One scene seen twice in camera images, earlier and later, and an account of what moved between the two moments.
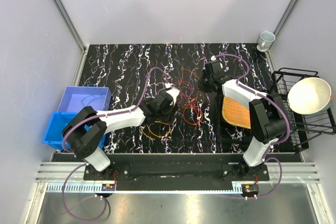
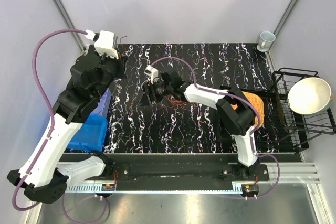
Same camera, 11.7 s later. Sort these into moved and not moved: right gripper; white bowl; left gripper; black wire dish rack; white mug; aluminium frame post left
Moved: right gripper; left gripper
Not moved: white bowl; black wire dish rack; aluminium frame post left; white mug
